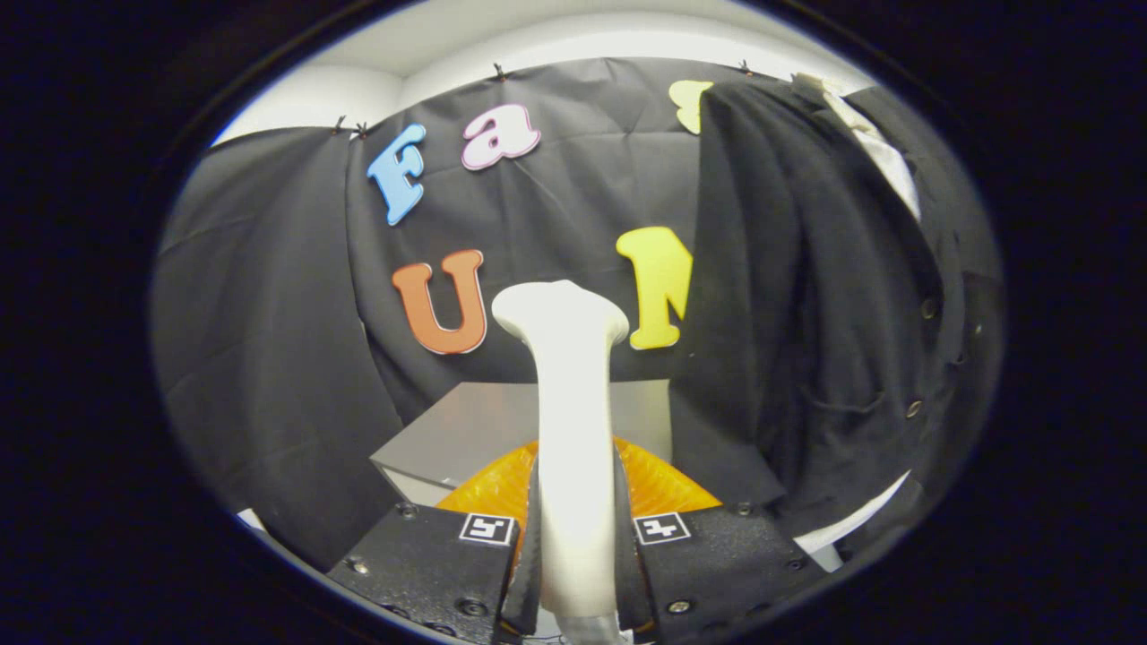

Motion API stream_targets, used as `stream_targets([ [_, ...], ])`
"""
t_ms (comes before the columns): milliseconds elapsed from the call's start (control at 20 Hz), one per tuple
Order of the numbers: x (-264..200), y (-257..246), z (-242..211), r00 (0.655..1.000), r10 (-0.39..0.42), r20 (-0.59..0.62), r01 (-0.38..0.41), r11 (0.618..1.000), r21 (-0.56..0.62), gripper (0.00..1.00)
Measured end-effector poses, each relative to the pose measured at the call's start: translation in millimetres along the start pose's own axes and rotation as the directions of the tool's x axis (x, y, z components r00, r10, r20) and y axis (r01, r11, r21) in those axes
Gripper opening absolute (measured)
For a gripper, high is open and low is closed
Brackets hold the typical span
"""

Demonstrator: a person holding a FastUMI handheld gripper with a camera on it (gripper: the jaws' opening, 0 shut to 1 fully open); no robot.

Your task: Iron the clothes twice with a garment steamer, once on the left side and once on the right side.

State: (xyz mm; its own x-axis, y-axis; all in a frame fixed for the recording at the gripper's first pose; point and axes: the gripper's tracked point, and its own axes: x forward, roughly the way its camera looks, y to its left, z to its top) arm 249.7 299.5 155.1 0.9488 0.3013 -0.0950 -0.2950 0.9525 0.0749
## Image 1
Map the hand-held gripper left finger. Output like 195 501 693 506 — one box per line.
327 437 543 645

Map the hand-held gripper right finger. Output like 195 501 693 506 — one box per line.
612 437 830 641

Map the white garment steamer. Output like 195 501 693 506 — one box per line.
491 279 631 645

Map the black jacket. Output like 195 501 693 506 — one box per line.
672 81 1005 538

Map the grey cabinet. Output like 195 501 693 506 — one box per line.
369 379 675 507

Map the black backdrop cloth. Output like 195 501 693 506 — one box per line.
148 56 807 574

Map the white mannequin torso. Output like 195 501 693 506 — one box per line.
793 72 924 574

